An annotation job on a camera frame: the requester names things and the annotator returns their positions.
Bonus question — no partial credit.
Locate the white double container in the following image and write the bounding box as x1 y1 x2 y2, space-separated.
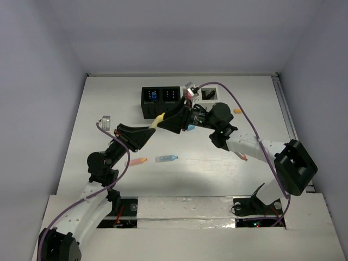
180 85 219 107

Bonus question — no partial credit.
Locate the blue pen cap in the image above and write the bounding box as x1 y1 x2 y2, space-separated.
187 125 195 131

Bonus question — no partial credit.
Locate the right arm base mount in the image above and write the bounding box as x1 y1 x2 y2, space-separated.
230 183 285 228

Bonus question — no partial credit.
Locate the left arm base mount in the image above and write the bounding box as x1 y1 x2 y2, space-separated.
97 197 138 229

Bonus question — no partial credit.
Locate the aluminium rail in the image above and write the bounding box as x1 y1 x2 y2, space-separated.
271 76 315 192

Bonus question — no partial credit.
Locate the orange pencil-shaped pen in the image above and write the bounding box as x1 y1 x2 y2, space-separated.
129 158 148 166

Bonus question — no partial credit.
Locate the black double container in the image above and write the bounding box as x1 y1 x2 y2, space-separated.
141 86 182 119

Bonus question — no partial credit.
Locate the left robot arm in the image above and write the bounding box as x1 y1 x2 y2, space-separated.
37 122 157 260

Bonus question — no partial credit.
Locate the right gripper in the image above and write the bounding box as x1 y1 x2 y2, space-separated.
157 96 218 133

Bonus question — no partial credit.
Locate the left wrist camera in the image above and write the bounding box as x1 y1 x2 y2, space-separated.
97 115 111 132

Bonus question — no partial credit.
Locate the grey pencil-shaped pen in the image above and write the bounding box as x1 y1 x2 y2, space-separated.
238 153 248 161

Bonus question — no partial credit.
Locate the silver foil tape strip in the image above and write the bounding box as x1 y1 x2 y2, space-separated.
136 196 236 229

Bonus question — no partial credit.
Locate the blue pencil-shaped pen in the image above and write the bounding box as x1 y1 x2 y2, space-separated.
155 155 178 163

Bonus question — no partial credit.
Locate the yellow pencil-shaped pen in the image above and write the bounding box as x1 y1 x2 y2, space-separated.
149 113 165 129

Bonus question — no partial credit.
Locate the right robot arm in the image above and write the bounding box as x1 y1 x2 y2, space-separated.
157 98 318 213

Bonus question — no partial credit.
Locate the blue black highlighter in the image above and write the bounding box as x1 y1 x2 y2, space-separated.
201 90 216 100

